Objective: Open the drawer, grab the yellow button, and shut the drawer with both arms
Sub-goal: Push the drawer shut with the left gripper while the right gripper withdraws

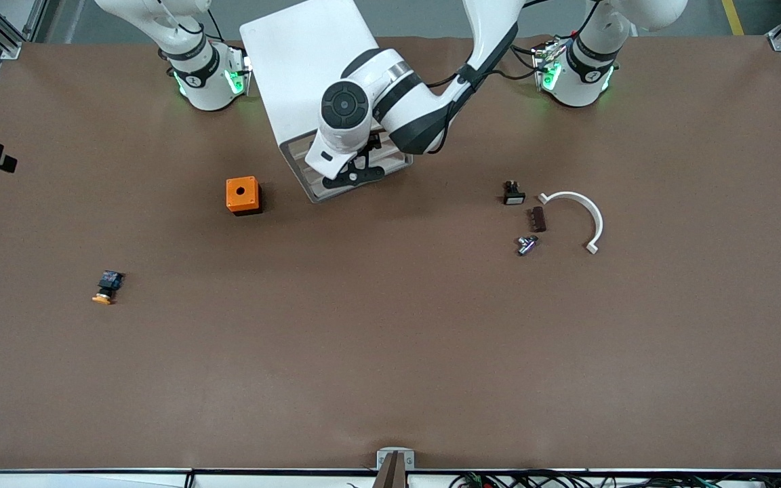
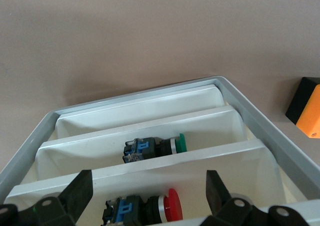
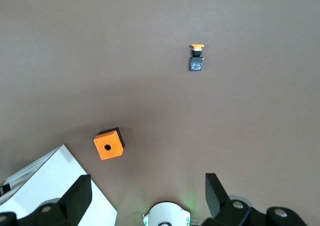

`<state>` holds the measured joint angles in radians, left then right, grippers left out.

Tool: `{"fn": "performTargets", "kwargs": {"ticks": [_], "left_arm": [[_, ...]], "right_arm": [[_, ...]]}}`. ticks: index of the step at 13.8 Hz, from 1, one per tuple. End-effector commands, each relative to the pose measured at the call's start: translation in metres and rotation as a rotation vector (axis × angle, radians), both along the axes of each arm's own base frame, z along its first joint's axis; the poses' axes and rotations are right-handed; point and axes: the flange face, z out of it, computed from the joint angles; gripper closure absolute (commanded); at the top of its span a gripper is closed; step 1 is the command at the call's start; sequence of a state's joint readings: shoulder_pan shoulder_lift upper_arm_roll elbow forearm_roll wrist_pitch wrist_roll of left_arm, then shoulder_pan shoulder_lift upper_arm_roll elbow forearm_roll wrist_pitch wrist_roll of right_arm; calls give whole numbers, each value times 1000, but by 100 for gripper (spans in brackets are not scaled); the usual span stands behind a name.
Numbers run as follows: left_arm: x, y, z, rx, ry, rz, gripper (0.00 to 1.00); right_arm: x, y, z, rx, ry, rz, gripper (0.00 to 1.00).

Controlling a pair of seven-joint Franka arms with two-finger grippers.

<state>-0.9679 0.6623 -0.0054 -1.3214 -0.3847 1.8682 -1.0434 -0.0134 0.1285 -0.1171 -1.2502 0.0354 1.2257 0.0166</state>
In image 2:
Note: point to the green push button switch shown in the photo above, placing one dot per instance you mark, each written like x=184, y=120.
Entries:
x=140, y=150

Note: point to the red push button switch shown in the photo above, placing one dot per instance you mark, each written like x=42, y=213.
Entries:
x=172, y=206

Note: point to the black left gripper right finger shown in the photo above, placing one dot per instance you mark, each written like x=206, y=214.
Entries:
x=220, y=201

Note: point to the white drawer cabinet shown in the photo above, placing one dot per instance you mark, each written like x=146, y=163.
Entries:
x=262, y=124

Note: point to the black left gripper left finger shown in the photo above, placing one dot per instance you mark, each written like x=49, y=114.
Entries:
x=75, y=196

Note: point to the orange box with black base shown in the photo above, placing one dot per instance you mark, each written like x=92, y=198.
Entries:
x=310, y=115

